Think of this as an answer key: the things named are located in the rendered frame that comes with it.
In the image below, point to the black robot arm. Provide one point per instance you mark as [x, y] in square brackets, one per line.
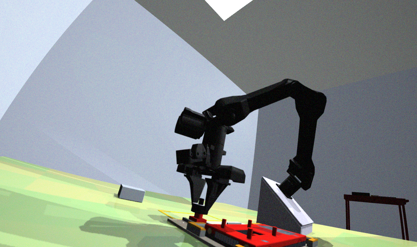
[228, 111]

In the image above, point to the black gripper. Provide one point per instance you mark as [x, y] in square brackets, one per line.
[221, 174]

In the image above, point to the black wheel with grey hub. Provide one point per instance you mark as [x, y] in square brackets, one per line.
[197, 208]

